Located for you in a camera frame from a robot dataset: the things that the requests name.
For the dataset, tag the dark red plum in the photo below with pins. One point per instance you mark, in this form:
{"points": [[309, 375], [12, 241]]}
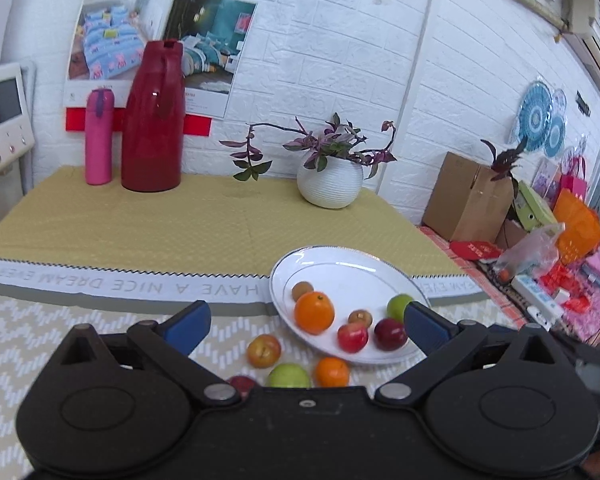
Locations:
{"points": [[242, 385], [390, 333]]}

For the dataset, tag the large orange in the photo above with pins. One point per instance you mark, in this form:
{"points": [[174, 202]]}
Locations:
{"points": [[314, 312]]}

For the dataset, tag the orange bag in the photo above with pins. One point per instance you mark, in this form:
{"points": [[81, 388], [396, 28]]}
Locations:
{"points": [[577, 230]]}

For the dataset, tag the pink bottle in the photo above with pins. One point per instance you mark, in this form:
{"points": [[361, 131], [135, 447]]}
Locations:
{"points": [[99, 140]]}

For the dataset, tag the chevron pattern tablecloth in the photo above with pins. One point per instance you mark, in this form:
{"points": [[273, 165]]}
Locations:
{"points": [[130, 220]]}

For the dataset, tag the small orange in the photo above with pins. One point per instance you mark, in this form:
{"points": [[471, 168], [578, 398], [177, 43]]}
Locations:
{"points": [[332, 371]]}

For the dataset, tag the white power strip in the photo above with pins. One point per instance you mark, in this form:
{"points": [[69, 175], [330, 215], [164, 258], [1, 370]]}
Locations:
{"points": [[535, 297]]}

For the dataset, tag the white air conditioner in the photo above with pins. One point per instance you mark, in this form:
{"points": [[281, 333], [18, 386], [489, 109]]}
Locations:
{"points": [[587, 25]]}

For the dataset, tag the purple plant in white pot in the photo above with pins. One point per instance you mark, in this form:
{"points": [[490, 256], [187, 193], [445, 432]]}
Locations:
{"points": [[330, 182]]}

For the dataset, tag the white plate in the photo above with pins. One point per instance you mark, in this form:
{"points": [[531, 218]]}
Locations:
{"points": [[340, 270]]}

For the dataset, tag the blue decorative wall plates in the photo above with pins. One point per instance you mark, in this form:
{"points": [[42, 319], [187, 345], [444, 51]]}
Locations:
{"points": [[535, 117]]}

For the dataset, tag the clear plastic bag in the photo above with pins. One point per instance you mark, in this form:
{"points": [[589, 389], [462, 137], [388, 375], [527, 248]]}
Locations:
{"points": [[530, 252]]}

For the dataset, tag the wall calendar poster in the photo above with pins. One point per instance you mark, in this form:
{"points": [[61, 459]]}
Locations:
{"points": [[200, 50]]}

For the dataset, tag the black wall hook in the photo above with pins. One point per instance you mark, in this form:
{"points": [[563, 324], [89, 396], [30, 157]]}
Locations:
{"points": [[584, 104]]}

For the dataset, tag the green box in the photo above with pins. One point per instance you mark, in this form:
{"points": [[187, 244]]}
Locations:
{"points": [[535, 207]]}

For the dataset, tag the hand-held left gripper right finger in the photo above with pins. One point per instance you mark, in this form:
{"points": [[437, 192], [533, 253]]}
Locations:
{"points": [[425, 325]]}

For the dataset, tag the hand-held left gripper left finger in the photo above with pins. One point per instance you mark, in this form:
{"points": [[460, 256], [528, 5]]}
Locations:
{"points": [[187, 322]]}

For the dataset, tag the red yellow apple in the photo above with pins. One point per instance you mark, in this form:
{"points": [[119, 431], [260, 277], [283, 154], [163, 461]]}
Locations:
{"points": [[263, 350]]}

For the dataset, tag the small blue patterned fan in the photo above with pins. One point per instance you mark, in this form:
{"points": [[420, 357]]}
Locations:
{"points": [[557, 130]]}

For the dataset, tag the large cardboard box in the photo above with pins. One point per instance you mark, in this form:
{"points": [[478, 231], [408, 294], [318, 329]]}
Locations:
{"points": [[462, 200]]}

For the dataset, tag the green apple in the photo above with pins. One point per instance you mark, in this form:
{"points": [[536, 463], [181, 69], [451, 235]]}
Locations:
{"points": [[397, 305], [289, 376]]}

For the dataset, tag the red thermos jug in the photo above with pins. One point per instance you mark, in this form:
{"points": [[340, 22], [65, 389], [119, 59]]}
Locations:
{"points": [[152, 125]]}

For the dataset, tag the white appliance with screen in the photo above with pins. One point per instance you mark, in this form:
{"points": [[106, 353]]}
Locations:
{"points": [[2, 115]]}

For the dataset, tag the pink gift bag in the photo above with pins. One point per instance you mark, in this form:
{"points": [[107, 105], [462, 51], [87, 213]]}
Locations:
{"points": [[575, 185]]}

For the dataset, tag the red paper decorations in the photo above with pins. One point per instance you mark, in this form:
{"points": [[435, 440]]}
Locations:
{"points": [[565, 285]]}

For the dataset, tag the dark purple plant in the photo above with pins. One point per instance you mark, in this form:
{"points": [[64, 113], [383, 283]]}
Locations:
{"points": [[502, 162]]}

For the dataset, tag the small brown cardboard box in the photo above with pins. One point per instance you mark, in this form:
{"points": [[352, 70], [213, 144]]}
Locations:
{"points": [[511, 234]]}

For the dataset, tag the red envelope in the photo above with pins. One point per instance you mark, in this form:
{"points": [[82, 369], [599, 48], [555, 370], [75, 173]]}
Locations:
{"points": [[475, 250]]}

